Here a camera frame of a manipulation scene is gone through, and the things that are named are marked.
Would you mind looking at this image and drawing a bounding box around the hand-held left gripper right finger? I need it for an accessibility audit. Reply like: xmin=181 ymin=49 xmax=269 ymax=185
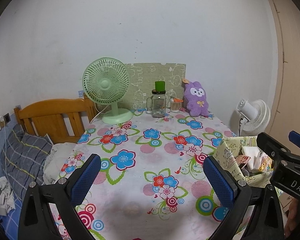
xmin=202 ymin=156 xmax=285 ymax=240

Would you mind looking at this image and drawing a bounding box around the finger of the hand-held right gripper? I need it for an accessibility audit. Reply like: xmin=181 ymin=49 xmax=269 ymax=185
xmin=256 ymin=132 xmax=294 ymax=162
xmin=288 ymin=130 xmax=300 ymax=155

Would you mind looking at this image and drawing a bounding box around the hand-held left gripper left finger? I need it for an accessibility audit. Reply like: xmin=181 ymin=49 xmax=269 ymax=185
xmin=18 ymin=153 xmax=102 ymax=240

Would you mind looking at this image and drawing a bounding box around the yellow printed storage box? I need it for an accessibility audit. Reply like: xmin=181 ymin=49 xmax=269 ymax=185
xmin=212 ymin=135 xmax=284 ymax=198

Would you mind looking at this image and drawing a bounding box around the person's right hand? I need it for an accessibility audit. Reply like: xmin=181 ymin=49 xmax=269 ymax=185
xmin=284 ymin=197 xmax=300 ymax=239

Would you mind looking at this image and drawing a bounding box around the white standing fan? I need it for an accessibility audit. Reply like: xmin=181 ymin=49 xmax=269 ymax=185
xmin=230 ymin=99 xmax=271 ymax=138

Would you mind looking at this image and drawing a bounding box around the white bedding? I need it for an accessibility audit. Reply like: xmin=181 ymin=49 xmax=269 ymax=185
xmin=42 ymin=141 xmax=77 ymax=185

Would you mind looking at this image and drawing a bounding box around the beige door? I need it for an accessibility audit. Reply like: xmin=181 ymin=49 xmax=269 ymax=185
xmin=265 ymin=0 xmax=300 ymax=150

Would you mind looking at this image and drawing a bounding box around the floral tablecloth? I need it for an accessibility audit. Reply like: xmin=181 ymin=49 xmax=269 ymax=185
xmin=49 ymin=107 xmax=240 ymax=240

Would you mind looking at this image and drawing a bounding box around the grey plaid pillow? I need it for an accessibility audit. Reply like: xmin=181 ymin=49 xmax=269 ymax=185
xmin=0 ymin=124 xmax=53 ymax=200

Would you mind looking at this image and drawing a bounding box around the purple plush bunny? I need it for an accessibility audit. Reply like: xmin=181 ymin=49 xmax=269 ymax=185
xmin=182 ymin=79 xmax=210 ymax=117

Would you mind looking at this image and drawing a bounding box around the wooden headboard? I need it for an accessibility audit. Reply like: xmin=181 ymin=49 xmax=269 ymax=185
xmin=14 ymin=95 xmax=98 ymax=144

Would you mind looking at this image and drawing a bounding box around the cotton swab jar orange lid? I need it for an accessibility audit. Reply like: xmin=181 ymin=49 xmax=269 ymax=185
xmin=170 ymin=97 xmax=183 ymax=112

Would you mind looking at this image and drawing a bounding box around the white crumpled cloth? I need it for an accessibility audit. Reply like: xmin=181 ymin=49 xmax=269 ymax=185
xmin=0 ymin=176 xmax=15 ymax=215

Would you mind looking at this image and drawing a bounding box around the blue grid bedsheet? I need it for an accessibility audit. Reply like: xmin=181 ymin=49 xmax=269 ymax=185
xmin=0 ymin=205 xmax=28 ymax=240

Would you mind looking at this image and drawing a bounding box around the green desk fan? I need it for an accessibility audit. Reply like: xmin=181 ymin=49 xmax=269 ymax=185
xmin=82 ymin=57 xmax=133 ymax=125

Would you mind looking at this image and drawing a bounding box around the glass mason jar mug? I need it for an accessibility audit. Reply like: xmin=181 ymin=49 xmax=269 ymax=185
xmin=146 ymin=81 xmax=167 ymax=118

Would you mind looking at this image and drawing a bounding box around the green printed board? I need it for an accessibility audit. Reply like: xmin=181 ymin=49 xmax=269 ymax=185
xmin=125 ymin=62 xmax=187 ymax=111

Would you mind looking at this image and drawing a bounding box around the white charging cable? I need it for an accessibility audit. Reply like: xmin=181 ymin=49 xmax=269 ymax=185
xmin=4 ymin=124 xmax=10 ymax=175

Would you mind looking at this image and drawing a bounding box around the wall socket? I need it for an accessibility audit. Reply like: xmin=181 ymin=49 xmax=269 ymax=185
xmin=0 ymin=113 xmax=12 ymax=128

